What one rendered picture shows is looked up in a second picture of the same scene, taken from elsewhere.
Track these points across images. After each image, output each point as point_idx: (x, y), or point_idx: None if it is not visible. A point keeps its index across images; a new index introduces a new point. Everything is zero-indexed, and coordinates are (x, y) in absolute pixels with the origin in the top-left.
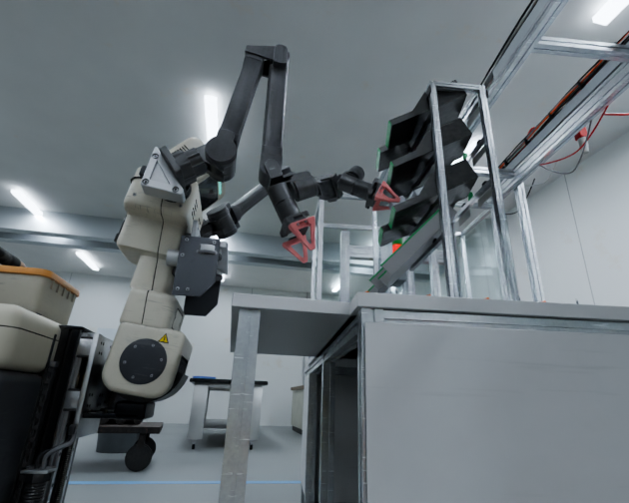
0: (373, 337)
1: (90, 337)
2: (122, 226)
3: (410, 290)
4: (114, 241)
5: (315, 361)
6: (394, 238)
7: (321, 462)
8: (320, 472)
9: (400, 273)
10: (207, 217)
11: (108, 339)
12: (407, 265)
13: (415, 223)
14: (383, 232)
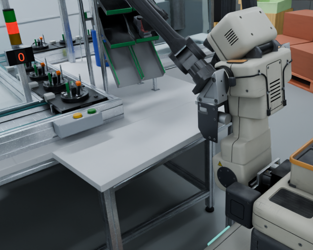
0: None
1: (280, 162)
2: (284, 93)
3: (107, 76)
4: (285, 105)
5: (33, 166)
6: (113, 41)
7: (115, 200)
8: (116, 205)
9: (143, 71)
10: (203, 57)
11: (267, 165)
12: (144, 66)
13: (118, 31)
14: (134, 44)
